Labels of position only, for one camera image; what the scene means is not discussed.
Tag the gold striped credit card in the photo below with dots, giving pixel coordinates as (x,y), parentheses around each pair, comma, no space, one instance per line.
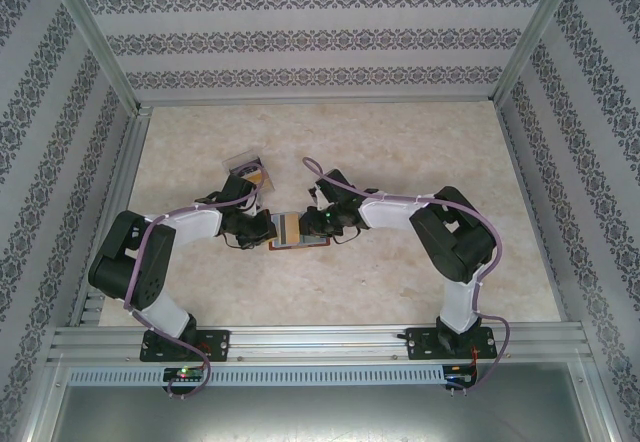
(286,229)

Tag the blue credit card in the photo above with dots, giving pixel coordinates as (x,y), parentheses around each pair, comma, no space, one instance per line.
(317,239)

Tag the black VIP credit card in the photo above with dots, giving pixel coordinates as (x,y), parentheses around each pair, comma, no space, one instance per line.
(250,171)

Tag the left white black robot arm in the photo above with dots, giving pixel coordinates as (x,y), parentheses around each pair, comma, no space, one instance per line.
(200,227)

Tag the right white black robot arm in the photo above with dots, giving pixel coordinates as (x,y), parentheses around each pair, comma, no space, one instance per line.
(390,212)

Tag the clear acrylic card holder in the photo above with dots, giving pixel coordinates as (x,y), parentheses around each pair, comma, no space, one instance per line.
(240,158)

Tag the grey metal sheet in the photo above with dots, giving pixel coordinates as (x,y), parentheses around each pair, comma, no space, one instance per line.
(320,417)

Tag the aluminium corner strut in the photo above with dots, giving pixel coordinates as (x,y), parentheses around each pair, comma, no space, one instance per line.
(602,402)
(42,402)

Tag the right black wrist camera box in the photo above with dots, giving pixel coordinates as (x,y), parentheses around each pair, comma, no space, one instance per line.
(334,186)

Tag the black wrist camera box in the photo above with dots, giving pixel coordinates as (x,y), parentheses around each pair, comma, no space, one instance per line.
(334,186)
(240,191)

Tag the left black wrist camera box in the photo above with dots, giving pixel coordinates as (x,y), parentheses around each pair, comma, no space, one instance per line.
(240,191)

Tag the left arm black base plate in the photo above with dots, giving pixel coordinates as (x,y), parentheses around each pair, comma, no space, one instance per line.
(220,344)

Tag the aluminium frame cross beam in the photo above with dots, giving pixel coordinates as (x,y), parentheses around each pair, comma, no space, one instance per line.
(320,100)

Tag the aluminium mounting rail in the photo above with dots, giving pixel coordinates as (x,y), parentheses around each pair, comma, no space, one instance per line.
(320,344)

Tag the aluminium side rail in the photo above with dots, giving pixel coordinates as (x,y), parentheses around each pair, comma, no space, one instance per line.
(539,222)
(116,187)

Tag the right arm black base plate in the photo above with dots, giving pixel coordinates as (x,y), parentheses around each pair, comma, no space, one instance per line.
(417,344)

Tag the aluminium frame post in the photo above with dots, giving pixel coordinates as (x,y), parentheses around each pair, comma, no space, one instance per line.
(531,37)
(102,42)

